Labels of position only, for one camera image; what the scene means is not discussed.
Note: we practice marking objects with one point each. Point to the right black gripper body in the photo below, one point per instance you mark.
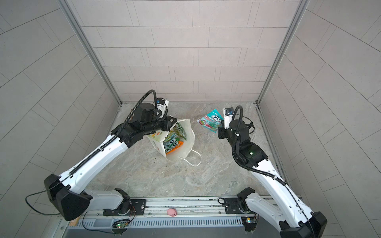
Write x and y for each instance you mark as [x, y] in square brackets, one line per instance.
[223, 133]

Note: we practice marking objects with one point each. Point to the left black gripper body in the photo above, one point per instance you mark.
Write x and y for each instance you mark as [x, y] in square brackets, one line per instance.
[153, 126]

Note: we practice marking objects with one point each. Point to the teal mint candy bag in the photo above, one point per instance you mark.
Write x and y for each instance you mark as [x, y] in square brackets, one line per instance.
[211, 121]

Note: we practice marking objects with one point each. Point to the white paper gift bag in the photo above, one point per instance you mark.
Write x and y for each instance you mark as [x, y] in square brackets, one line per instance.
[177, 143]

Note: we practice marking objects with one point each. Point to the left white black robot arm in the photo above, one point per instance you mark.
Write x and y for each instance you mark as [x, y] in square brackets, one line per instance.
[67, 191]

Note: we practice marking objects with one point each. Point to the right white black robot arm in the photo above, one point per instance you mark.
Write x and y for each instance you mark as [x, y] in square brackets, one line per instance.
[290, 215]

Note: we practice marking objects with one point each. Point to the right circuit board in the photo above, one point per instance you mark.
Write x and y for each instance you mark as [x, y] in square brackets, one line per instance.
[249, 223]

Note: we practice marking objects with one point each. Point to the left green circuit board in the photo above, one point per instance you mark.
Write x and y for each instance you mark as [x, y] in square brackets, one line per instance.
[121, 224]

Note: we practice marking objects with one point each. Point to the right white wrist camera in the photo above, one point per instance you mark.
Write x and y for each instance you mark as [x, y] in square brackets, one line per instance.
[228, 115]

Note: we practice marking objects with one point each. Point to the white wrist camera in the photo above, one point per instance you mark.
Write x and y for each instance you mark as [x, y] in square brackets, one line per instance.
[228, 115]
[162, 106]

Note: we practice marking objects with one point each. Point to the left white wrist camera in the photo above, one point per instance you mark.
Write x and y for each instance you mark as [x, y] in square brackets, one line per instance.
[162, 106]

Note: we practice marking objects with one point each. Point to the aluminium mounting rail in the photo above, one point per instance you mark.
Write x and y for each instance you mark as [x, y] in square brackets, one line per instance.
[151, 212]

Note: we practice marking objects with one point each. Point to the pink ball on rail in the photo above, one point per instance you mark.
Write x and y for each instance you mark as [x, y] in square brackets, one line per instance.
[172, 212]

